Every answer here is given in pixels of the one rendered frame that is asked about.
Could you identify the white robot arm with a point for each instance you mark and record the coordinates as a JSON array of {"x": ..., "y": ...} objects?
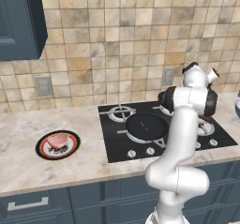
[{"x": 184, "y": 131}]

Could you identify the black rimmed patterned plate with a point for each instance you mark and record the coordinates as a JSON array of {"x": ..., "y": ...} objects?
[{"x": 42, "y": 149}]

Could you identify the blue grey bowl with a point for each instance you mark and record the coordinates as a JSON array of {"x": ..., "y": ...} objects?
[{"x": 238, "y": 107}]

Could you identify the black frying pan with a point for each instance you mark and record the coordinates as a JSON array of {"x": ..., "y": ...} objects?
[{"x": 145, "y": 126}]

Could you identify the black gas hob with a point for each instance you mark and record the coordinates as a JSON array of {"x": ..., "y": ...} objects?
[{"x": 112, "y": 143}]

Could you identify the silver hob knob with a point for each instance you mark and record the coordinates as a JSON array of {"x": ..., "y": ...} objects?
[
  {"x": 198, "y": 145},
  {"x": 150, "y": 151},
  {"x": 213, "y": 142},
  {"x": 131, "y": 153}
]

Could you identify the pink raw steak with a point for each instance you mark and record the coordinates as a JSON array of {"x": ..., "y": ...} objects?
[{"x": 57, "y": 139}]

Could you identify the brown steak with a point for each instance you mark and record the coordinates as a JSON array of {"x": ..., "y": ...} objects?
[{"x": 206, "y": 119}]

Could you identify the dark blue cupboard front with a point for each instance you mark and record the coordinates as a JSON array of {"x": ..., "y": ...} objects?
[
  {"x": 222, "y": 187},
  {"x": 125, "y": 199}
]

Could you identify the dark blue drawer front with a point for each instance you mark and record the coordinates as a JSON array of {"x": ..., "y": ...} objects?
[
  {"x": 59, "y": 199},
  {"x": 47, "y": 219}
]

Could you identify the grey wall socket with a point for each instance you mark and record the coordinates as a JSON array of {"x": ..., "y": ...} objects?
[
  {"x": 168, "y": 76},
  {"x": 43, "y": 85}
]

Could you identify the dark blue wall cupboard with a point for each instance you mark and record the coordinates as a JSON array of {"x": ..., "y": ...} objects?
[{"x": 18, "y": 21}]

